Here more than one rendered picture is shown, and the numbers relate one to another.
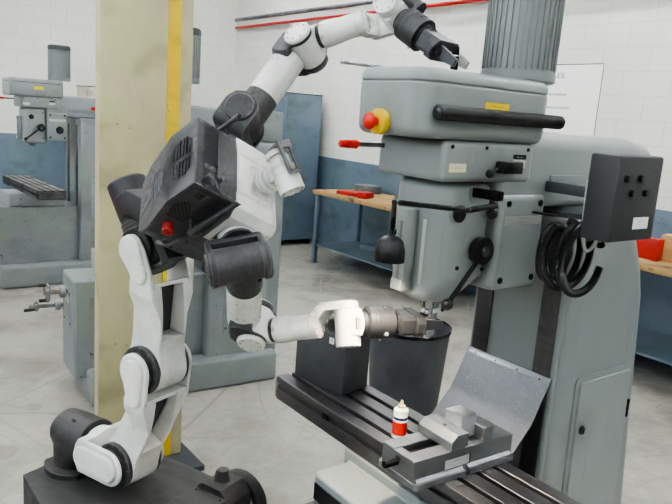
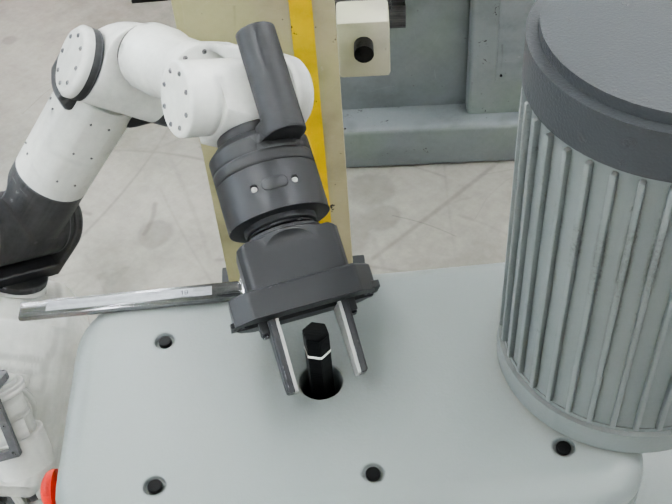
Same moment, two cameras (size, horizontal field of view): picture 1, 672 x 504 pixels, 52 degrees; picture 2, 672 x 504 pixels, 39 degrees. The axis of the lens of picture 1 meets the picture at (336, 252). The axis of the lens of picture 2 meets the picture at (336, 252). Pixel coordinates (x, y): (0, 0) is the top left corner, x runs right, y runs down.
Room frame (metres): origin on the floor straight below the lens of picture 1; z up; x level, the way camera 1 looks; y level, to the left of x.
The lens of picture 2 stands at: (1.41, -0.57, 2.54)
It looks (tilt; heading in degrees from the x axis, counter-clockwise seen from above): 46 degrees down; 37
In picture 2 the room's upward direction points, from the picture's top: 5 degrees counter-clockwise
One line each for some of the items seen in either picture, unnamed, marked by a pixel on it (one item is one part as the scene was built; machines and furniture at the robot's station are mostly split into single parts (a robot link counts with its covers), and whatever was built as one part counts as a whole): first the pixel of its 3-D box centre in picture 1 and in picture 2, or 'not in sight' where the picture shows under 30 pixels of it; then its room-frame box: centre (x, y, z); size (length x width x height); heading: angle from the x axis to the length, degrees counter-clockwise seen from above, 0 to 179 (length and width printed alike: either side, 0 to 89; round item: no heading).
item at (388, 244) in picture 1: (390, 247); not in sight; (1.58, -0.13, 1.47); 0.07 x 0.07 x 0.06
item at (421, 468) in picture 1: (449, 442); not in sight; (1.65, -0.33, 0.96); 0.35 x 0.15 x 0.11; 125
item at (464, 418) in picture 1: (459, 421); not in sight; (1.67, -0.35, 1.01); 0.06 x 0.05 x 0.06; 35
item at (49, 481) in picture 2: (371, 121); (60, 489); (1.63, -0.06, 1.76); 0.04 x 0.03 x 0.04; 37
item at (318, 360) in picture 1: (332, 352); not in sight; (2.14, -0.01, 1.00); 0.22 x 0.12 x 0.20; 47
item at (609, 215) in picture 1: (624, 197); not in sight; (1.70, -0.70, 1.62); 0.20 x 0.09 x 0.21; 127
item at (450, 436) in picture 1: (443, 431); not in sight; (1.63, -0.31, 0.99); 0.12 x 0.06 x 0.04; 35
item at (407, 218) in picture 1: (404, 249); not in sight; (1.72, -0.17, 1.45); 0.04 x 0.04 x 0.21; 37
